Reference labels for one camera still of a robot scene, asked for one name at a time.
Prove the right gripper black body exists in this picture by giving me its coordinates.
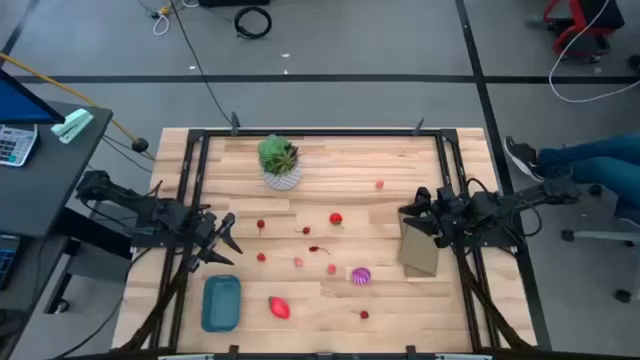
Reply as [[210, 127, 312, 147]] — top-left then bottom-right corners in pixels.
[[429, 184, 470, 249]]

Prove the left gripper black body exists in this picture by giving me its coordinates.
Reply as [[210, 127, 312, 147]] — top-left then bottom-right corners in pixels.
[[189, 210, 227, 267]]

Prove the teal plastic tupperware container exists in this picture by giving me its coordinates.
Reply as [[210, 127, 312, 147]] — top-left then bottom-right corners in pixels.
[[201, 274, 243, 334]]

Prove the large red toy tomato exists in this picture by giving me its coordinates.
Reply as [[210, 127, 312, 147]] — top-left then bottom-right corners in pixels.
[[267, 295, 292, 321]]

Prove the succulent in patterned white pot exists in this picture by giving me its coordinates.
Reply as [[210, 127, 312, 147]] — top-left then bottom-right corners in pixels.
[[256, 133, 303, 192]]

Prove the person's leg and shoe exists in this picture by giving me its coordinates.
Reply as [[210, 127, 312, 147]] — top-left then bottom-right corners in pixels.
[[503, 133, 640, 211]]

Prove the grey office chair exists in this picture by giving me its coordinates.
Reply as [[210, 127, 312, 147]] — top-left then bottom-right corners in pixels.
[[559, 182, 640, 305]]

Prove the black office desk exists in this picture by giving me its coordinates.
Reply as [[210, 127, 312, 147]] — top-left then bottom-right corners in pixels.
[[0, 102, 134, 316]]

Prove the mint green stapler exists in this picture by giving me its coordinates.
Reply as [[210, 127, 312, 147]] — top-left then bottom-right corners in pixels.
[[49, 108, 95, 145]]

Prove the grey desk calculator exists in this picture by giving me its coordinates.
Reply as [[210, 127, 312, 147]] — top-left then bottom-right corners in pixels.
[[0, 123, 40, 168]]

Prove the computer monitor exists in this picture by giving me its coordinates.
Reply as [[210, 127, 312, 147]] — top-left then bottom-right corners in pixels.
[[0, 67, 66, 126]]

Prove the red and black cart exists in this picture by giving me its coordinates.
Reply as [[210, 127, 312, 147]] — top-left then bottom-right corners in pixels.
[[524, 0, 626, 64]]

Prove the black aluminium rig frame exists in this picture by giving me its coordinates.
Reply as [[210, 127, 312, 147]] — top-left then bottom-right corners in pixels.
[[119, 112, 536, 360]]

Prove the black floor cable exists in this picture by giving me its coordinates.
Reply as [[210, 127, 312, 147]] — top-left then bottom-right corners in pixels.
[[168, 0, 236, 129]]

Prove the long white cable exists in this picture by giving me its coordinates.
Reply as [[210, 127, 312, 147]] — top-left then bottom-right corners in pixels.
[[548, 0, 640, 105]]

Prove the coiled black cable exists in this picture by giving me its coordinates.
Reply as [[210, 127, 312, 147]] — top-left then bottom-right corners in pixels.
[[233, 5, 274, 41]]

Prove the white cable with yellow plug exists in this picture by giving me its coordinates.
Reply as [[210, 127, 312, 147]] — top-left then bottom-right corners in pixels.
[[151, 3, 174, 37]]

